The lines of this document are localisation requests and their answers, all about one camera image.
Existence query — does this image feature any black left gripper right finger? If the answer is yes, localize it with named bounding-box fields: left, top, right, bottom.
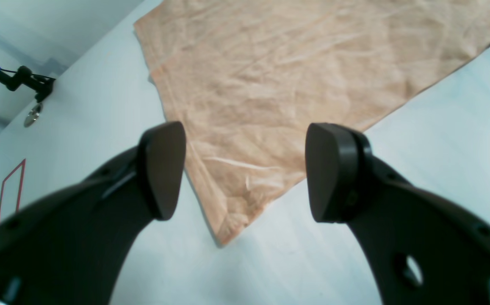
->
left=305, top=123, right=490, bottom=305

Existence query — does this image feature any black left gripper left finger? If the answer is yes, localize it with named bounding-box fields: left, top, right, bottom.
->
left=0, top=121, right=185, bottom=305

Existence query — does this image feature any peach pink T-shirt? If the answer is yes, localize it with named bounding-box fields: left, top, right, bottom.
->
left=134, top=0, right=490, bottom=245

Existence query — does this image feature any red triangle sticker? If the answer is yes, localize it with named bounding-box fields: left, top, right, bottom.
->
left=0, top=159, right=26, bottom=223

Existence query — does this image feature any silver right cable grommet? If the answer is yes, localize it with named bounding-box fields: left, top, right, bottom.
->
left=23, top=103, right=43, bottom=128

